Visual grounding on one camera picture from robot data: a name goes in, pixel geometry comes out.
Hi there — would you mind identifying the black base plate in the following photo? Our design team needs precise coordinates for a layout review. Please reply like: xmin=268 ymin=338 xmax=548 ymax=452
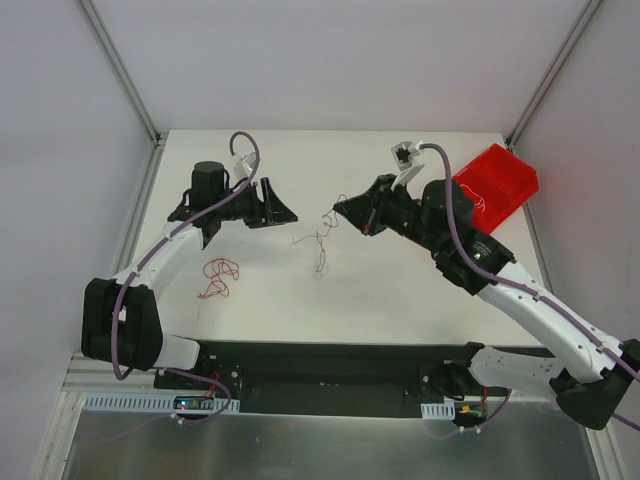
xmin=153 ymin=341 xmax=506 ymax=418

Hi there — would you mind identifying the left white cable duct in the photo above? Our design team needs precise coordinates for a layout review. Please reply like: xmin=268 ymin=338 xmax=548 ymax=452
xmin=84 ymin=393 xmax=240 ymax=416

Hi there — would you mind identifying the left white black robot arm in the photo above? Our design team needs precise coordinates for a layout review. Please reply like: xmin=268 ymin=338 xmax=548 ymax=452
xmin=81 ymin=161 xmax=298 ymax=389

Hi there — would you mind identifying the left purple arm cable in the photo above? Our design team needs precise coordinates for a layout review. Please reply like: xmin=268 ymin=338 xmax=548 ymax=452
xmin=112 ymin=130 xmax=262 ymax=382

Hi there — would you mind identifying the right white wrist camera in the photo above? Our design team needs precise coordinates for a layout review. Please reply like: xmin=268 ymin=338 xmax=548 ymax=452
xmin=391 ymin=141 xmax=424 ymax=190

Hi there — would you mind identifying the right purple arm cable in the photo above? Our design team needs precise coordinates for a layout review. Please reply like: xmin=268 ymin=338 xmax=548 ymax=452
xmin=417 ymin=142 xmax=640 ymax=431

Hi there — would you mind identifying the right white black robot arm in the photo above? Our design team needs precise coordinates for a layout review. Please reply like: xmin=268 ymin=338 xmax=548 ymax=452
xmin=334 ymin=174 xmax=639 ymax=430

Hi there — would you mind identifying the left aluminium frame post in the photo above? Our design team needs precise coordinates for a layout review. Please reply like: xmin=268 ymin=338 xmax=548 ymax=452
xmin=75 ymin=0 xmax=162 ymax=146

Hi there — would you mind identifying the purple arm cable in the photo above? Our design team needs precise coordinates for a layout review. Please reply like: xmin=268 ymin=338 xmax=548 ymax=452
xmin=112 ymin=130 xmax=262 ymax=382
xmin=417 ymin=142 xmax=640 ymax=431

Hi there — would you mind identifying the right white cable duct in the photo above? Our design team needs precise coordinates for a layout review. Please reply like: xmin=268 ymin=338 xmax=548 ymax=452
xmin=420 ymin=398 xmax=456 ymax=421

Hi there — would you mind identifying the white cable duct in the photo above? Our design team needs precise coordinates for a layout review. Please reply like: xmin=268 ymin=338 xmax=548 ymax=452
xmin=84 ymin=393 xmax=240 ymax=416
xmin=420 ymin=398 xmax=456 ymax=421

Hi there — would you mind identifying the right aluminium frame post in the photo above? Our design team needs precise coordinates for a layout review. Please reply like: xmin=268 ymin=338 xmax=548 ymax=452
xmin=504 ymin=0 xmax=608 ymax=152

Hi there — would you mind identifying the thin white wire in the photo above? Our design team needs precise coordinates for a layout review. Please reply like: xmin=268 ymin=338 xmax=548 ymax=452
xmin=459 ymin=183 xmax=489 ymax=214

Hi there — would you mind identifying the thin red wire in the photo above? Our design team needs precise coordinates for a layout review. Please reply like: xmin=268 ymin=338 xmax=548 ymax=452
xmin=197 ymin=257 xmax=240 ymax=301
xmin=289 ymin=193 xmax=349 ymax=275

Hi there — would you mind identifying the red plastic bin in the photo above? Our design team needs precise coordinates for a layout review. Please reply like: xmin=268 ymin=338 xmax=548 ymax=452
xmin=453 ymin=144 xmax=539 ymax=234

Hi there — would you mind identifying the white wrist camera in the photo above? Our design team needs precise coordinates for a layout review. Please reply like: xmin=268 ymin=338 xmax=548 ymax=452
xmin=391 ymin=141 xmax=424 ymax=190
xmin=231 ymin=152 xmax=257 ymax=180

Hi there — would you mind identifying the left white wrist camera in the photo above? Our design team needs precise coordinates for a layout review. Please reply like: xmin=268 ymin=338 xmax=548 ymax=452
xmin=231 ymin=152 xmax=257 ymax=180

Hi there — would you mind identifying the aluminium frame post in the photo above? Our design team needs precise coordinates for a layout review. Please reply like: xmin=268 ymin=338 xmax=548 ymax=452
xmin=504 ymin=0 xmax=608 ymax=152
xmin=75 ymin=0 xmax=162 ymax=146

